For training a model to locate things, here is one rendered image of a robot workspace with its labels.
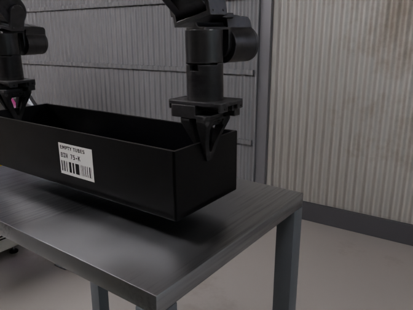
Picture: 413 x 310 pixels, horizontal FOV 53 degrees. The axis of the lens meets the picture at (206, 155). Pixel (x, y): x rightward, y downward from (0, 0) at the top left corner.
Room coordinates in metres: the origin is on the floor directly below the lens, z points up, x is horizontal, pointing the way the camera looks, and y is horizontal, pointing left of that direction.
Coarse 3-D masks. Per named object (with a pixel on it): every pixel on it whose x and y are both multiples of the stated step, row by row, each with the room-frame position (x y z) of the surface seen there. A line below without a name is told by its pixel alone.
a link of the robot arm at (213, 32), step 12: (204, 24) 0.64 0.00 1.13; (216, 24) 0.66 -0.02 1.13; (192, 36) 0.62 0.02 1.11; (204, 36) 0.61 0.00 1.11; (216, 36) 0.62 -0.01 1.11; (228, 36) 0.65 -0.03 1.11; (192, 48) 0.62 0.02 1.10; (204, 48) 0.61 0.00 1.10; (216, 48) 0.62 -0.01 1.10; (228, 48) 0.65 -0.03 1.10; (192, 60) 0.62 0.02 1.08; (204, 60) 0.61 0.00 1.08; (216, 60) 0.62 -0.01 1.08
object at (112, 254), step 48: (0, 192) 0.81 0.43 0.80; (48, 192) 0.81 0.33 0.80; (240, 192) 0.81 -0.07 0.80; (288, 192) 0.81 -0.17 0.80; (48, 240) 0.59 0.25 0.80; (96, 240) 0.59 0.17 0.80; (144, 240) 0.59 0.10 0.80; (192, 240) 0.59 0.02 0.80; (240, 240) 0.61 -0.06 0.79; (288, 240) 0.78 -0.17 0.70; (96, 288) 1.17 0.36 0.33; (144, 288) 0.46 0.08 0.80; (192, 288) 0.51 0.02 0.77; (288, 288) 0.78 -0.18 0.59
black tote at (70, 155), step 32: (0, 128) 0.86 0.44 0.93; (32, 128) 0.79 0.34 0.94; (64, 128) 1.01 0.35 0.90; (96, 128) 0.93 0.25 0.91; (128, 128) 0.87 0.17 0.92; (160, 128) 0.82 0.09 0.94; (0, 160) 0.88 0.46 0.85; (32, 160) 0.80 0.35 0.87; (64, 160) 0.74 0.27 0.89; (96, 160) 0.68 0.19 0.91; (128, 160) 0.63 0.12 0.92; (160, 160) 0.59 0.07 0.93; (192, 160) 0.61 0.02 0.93; (224, 160) 0.68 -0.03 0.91; (96, 192) 0.69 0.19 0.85; (128, 192) 0.64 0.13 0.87; (160, 192) 0.59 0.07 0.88; (192, 192) 0.61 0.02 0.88; (224, 192) 0.68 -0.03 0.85
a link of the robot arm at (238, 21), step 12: (216, 0) 0.62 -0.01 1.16; (204, 12) 0.62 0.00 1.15; (216, 12) 0.62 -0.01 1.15; (180, 24) 0.65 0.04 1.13; (192, 24) 0.66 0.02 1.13; (228, 24) 0.66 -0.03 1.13; (240, 24) 0.68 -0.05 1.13; (240, 36) 0.66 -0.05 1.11; (252, 36) 0.68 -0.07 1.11; (240, 48) 0.66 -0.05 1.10; (252, 48) 0.68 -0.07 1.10; (228, 60) 0.66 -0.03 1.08; (240, 60) 0.68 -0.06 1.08
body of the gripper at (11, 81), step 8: (8, 56) 0.96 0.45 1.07; (16, 56) 0.96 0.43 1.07; (0, 64) 0.95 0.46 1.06; (8, 64) 0.95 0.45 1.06; (16, 64) 0.96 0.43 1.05; (0, 72) 0.95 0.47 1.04; (8, 72) 0.95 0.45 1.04; (16, 72) 0.96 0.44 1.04; (0, 80) 0.95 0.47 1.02; (8, 80) 0.95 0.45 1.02; (16, 80) 0.95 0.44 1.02; (24, 80) 0.95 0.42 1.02; (32, 80) 0.96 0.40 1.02
